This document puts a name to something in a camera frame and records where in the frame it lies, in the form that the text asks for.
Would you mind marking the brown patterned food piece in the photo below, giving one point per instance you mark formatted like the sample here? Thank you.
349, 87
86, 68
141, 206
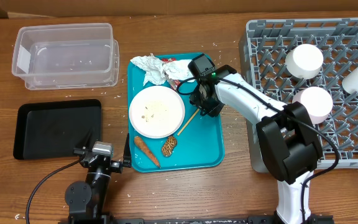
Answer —
169, 145

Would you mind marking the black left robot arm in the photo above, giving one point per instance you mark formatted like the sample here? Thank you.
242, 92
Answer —
86, 198

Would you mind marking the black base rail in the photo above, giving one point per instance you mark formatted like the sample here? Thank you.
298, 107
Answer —
263, 219

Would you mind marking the grey plastic dish rack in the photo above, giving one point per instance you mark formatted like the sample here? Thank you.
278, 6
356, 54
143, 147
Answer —
263, 49

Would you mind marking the orange carrot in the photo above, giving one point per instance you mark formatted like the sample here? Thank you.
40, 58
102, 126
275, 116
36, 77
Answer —
145, 149

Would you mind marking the red snack wrapper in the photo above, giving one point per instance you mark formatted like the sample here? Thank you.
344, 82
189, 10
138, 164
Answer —
174, 83

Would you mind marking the crumpled white napkin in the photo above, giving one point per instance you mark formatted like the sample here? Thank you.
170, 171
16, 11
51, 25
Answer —
183, 74

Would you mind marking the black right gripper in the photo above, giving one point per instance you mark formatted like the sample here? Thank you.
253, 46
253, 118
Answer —
197, 102

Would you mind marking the wooden chopstick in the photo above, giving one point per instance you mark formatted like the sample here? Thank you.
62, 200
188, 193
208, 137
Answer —
188, 121

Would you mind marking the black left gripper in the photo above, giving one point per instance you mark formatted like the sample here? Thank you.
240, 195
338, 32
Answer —
115, 167

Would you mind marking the large white plate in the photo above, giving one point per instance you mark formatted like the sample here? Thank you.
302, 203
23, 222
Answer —
156, 112

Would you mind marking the white ceramic bowl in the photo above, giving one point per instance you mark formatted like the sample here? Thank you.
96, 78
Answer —
304, 61

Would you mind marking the pink bowl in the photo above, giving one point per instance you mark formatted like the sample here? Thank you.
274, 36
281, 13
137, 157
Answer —
317, 101

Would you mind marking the black plastic tray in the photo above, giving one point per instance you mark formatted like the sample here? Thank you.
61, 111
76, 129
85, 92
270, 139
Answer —
52, 129

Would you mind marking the clear plastic storage bin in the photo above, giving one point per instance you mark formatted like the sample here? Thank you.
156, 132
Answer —
66, 56

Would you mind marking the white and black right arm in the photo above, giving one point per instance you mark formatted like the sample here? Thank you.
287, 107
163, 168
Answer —
289, 146

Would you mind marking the crumpled white tissue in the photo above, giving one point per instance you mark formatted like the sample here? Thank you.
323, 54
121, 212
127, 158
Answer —
153, 68

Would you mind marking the teal plastic tray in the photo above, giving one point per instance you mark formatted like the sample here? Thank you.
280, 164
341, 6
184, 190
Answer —
200, 145

